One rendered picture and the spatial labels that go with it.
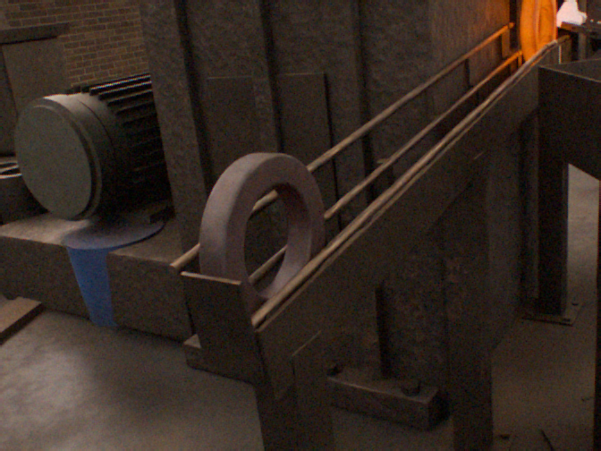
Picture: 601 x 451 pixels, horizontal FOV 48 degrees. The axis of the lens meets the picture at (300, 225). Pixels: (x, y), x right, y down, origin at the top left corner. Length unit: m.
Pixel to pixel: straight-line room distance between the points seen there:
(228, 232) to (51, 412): 1.21
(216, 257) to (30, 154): 1.61
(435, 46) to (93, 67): 7.36
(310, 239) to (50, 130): 1.44
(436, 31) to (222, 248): 0.73
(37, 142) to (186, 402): 0.94
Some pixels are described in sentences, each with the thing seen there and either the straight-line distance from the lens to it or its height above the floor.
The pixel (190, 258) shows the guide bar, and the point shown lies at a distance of 0.69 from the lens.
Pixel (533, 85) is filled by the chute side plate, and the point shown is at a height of 0.65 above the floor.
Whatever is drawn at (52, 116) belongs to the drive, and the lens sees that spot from 2.08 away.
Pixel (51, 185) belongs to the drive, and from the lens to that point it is 2.18.
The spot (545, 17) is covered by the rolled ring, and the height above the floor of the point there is 0.76.
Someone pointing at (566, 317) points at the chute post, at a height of 0.02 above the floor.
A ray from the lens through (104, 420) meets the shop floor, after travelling 1.69.
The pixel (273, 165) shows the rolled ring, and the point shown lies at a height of 0.72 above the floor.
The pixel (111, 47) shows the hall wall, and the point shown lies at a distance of 8.64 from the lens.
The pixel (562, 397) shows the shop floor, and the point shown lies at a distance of 1.59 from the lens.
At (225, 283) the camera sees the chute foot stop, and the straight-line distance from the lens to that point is 0.63.
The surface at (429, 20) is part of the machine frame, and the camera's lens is 1.23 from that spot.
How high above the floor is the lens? 0.88
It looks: 19 degrees down
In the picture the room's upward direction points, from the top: 7 degrees counter-clockwise
